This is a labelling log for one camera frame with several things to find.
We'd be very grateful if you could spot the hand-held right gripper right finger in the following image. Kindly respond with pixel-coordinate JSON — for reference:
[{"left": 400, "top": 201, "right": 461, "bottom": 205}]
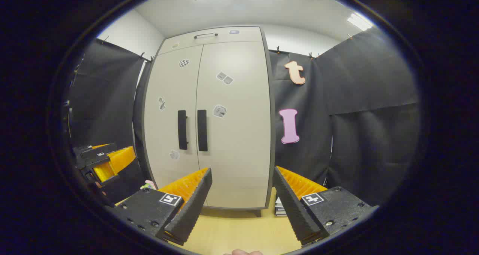
[{"left": 272, "top": 166, "right": 379, "bottom": 246}]

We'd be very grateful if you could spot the small ceiling light panel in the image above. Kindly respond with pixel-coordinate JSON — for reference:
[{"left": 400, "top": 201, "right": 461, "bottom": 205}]
[{"left": 347, "top": 13, "right": 374, "bottom": 31}]

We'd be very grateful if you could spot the shoe cabinet door checkered sticker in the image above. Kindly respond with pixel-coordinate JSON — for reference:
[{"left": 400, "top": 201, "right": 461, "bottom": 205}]
[{"left": 143, "top": 45, "right": 204, "bottom": 191}]

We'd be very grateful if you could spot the beige cabinet drawer front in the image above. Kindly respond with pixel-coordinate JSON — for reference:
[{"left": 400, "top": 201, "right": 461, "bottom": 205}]
[{"left": 159, "top": 26, "right": 263, "bottom": 55}]

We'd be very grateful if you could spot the shoe cabinet door box sticker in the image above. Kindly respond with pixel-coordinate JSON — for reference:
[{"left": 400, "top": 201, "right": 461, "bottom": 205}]
[{"left": 195, "top": 41, "right": 272, "bottom": 209}]

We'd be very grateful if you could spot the beige double-door shoe cabinet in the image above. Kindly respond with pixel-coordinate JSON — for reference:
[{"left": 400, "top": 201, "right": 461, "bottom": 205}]
[{"left": 142, "top": 26, "right": 276, "bottom": 217}]

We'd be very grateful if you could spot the stack of books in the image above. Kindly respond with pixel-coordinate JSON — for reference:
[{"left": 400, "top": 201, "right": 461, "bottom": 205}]
[{"left": 275, "top": 196, "right": 288, "bottom": 216}]

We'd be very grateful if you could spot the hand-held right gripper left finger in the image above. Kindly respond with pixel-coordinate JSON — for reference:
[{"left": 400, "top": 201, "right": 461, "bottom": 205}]
[{"left": 106, "top": 168, "right": 213, "bottom": 246}]

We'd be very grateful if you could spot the black backdrop cloth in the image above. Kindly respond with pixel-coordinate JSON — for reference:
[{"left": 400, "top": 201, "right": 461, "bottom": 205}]
[
  {"left": 269, "top": 26, "right": 421, "bottom": 207},
  {"left": 69, "top": 38, "right": 152, "bottom": 205}
]

